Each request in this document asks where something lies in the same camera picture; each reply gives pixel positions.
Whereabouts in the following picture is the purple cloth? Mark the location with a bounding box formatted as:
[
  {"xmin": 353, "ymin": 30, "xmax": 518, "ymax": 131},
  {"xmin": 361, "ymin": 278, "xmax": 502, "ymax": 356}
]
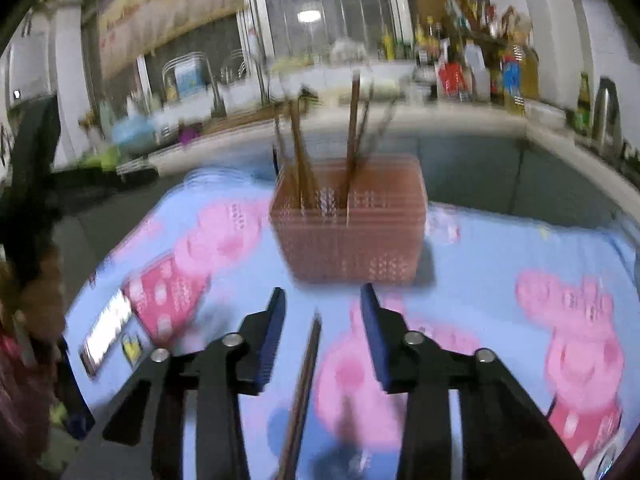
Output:
[{"xmin": 177, "ymin": 125, "xmax": 204, "ymax": 151}]

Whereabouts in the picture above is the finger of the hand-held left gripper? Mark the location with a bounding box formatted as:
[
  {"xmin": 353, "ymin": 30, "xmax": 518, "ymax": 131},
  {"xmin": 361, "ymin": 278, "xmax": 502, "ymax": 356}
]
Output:
[{"xmin": 52, "ymin": 162, "xmax": 162, "ymax": 192}]

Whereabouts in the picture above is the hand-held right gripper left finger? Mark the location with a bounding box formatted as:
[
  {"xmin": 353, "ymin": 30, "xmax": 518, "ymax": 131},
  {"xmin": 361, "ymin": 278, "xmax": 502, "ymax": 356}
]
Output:
[{"xmin": 62, "ymin": 287, "xmax": 287, "ymax": 480}]

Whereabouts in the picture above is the green bottle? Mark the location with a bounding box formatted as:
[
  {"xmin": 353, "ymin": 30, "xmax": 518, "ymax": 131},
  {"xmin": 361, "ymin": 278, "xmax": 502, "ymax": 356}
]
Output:
[{"xmin": 575, "ymin": 72, "xmax": 594, "ymax": 137}]

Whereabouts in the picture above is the patterned wall covering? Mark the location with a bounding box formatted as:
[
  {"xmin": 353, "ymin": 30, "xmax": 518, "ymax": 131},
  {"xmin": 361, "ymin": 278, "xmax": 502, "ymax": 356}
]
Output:
[{"xmin": 96, "ymin": 0, "xmax": 251, "ymax": 78}]

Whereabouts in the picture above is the person's left hand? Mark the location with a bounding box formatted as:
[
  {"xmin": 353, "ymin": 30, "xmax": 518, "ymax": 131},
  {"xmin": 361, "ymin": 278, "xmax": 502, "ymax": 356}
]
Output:
[{"xmin": 19, "ymin": 251, "xmax": 67, "ymax": 342}]

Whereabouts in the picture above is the curved steel faucet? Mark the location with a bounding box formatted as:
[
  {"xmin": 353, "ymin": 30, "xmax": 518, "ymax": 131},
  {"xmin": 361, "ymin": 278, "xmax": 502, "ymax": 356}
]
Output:
[{"xmin": 220, "ymin": 49, "xmax": 269, "ymax": 107}]

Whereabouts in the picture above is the yellow cooking oil bottle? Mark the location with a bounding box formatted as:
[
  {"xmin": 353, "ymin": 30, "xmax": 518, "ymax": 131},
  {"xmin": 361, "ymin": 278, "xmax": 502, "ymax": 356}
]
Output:
[{"xmin": 501, "ymin": 44, "xmax": 542, "ymax": 117}]

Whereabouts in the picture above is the blue plastic basin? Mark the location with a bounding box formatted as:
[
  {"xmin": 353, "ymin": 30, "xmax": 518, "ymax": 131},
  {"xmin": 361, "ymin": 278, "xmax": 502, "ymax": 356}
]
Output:
[{"xmin": 110, "ymin": 114, "xmax": 162, "ymax": 154}]

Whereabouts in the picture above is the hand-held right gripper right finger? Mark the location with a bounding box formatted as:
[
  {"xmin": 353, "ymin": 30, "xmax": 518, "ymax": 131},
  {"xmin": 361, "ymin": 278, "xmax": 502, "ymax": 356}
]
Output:
[{"xmin": 360, "ymin": 282, "xmax": 586, "ymax": 480}]

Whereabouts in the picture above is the white plastic jug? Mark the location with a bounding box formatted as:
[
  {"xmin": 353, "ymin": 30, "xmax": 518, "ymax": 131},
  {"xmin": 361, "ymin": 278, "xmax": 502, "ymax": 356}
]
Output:
[{"xmin": 462, "ymin": 41, "xmax": 492, "ymax": 104}]

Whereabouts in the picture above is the steel kettle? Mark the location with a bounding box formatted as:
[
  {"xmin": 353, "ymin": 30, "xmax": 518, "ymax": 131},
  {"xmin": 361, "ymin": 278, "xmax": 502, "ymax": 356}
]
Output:
[{"xmin": 592, "ymin": 76, "xmax": 624, "ymax": 157}]

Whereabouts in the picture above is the row of condiment bottles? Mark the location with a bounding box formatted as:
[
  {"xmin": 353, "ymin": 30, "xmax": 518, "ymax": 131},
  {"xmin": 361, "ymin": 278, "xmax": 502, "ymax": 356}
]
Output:
[{"xmin": 415, "ymin": 0, "xmax": 532, "ymax": 62}]

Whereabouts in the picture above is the black smartphone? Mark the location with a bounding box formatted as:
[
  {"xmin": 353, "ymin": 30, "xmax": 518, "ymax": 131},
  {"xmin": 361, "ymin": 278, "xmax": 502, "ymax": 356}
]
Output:
[{"xmin": 79, "ymin": 287, "xmax": 157, "ymax": 379}]

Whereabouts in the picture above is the square steel faucet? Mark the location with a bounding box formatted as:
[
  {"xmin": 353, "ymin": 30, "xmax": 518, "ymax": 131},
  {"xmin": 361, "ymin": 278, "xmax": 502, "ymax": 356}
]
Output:
[{"xmin": 161, "ymin": 54, "xmax": 222, "ymax": 112}]

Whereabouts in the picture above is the pink perforated plastic basket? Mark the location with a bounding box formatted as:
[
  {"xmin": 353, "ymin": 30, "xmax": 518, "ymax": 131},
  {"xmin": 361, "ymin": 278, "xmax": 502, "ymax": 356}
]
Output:
[{"xmin": 269, "ymin": 156, "xmax": 427, "ymax": 286}]

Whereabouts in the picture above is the red label bottle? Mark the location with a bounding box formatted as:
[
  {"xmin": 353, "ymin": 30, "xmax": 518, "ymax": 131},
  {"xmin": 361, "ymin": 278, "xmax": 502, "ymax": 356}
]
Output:
[{"xmin": 437, "ymin": 59, "xmax": 474, "ymax": 102}]

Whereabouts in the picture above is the blue printed container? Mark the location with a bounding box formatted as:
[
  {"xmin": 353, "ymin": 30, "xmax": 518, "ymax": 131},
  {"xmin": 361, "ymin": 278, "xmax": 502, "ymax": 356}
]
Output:
[{"xmin": 175, "ymin": 66, "xmax": 207, "ymax": 102}]

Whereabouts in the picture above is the brown wooden chopstick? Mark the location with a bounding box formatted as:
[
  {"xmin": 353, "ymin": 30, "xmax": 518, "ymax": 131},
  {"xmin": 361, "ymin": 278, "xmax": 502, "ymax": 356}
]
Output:
[
  {"xmin": 346, "ymin": 75, "xmax": 362, "ymax": 225},
  {"xmin": 366, "ymin": 101, "xmax": 397, "ymax": 162},
  {"xmin": 356, "ymin": 81, "xmax": 375, "ymax": 162},
  {"xmin": 290, "ymin": 99, "xmax": 315, "ymax": 209},
  {"xmin": 274, "ymin": 312, "xmax": 323, "ymax": 480}
]

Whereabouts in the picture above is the blue pig printed blanket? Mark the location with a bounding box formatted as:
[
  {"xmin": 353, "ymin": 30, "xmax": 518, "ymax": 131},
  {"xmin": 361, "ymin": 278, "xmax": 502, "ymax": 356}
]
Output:
[{"xmin": 65, "ymin": 170, "xmax": 640, "ymax": 480}]

